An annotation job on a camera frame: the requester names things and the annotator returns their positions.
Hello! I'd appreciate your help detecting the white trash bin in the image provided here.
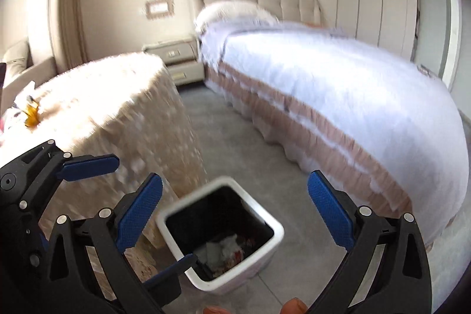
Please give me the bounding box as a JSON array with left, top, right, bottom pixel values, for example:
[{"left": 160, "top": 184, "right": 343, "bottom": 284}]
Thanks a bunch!
[{"left": 156, "top": 176, "right": 284, "bottom": 295}]

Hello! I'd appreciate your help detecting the person's left hand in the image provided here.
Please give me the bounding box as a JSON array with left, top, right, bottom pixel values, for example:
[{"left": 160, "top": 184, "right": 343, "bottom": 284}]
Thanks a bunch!
[{"left": 203, "top": 306, "right": 231, "bottom": 314}]

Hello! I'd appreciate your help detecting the person's right hand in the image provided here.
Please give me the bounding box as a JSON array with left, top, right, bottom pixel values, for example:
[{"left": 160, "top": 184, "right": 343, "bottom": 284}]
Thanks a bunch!
[{"left": 279, "top": 297, "right": 308, "bottom": 314}]

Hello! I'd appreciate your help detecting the yellow snack wrapper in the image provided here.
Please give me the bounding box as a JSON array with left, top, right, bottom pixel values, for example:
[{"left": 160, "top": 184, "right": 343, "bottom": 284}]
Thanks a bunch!
[{"left": 23, "top": 104, "right": 40, "bottom": 128}]

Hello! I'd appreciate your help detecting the floral beige tablecloth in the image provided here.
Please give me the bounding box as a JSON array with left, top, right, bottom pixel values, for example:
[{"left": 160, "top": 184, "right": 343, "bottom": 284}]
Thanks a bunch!
[{"left": 0, "top": 51, "right": 209, "bottom": 291}]

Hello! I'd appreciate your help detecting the pink white wrapper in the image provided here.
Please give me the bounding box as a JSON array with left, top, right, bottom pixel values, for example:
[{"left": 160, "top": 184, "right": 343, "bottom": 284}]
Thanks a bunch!
[{"left": 1, "top": 108, "right": 21, "bottom": 133}]

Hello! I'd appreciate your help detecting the grey white crumpled wrapper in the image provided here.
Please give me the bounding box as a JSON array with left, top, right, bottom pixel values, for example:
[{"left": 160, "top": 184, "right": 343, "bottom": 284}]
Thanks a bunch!
[{"left": 13, "top": 80, "right": 36, "bottom": 110}]

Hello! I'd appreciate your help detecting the beige window seat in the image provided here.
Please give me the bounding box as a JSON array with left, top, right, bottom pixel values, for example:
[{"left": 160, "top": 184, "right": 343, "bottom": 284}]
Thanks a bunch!
[{"left": 1, "top": 57, "right": 57, "bottom": 115}]

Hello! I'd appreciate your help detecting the beige cushion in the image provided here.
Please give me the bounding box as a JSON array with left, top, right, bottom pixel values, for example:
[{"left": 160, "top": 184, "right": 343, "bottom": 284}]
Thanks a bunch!
[{"left": 1, "top": 39, "right": 30, "bottom": 79}]

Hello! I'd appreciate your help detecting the bed with lavender cover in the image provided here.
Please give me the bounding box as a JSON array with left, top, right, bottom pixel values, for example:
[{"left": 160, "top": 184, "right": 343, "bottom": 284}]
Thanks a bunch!
[{"left": 200, "top": 19, "right": 469, "bottom": 245}]

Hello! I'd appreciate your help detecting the white bedside nightstand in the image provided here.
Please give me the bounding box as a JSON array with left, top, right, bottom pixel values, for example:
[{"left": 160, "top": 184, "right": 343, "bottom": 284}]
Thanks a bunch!
[{"left": 142, "top": 36, "right": 204, "bottom": 86}]

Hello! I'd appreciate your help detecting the white fluffy pillow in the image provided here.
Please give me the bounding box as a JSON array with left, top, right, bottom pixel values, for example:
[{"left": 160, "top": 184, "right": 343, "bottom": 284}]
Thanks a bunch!
[{"left": 194, "top": 0, "right": 278, "bottom": 34}]

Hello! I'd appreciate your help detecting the grey room door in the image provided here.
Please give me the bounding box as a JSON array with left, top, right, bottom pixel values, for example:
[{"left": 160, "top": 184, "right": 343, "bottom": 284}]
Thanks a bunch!
[{"left": 414, "top": 0, "right": 450, "bottom": 78}]

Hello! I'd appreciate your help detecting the framed wall switch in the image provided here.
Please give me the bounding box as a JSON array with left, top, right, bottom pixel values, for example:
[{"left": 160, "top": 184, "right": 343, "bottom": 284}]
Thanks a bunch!
[{"left": 145, "top": 0, "right": 174, "bottom": 20}]

